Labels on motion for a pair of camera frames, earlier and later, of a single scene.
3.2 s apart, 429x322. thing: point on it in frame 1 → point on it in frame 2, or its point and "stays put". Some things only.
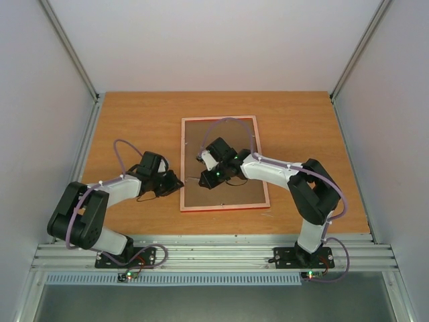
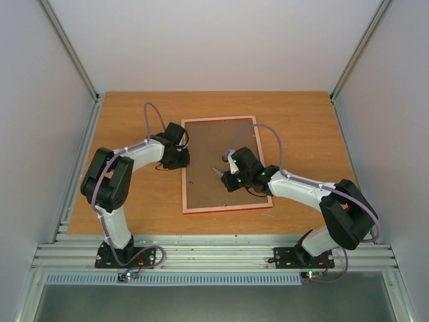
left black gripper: x=174 y=186 → x=185 y=164
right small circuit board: x=312 y=275 stays put
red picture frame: x=197 y=133 stays put
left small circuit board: x=125 y=277 stays put
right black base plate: x=295 y=257 stays put
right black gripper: x=208 y=176 → x=228 y=181
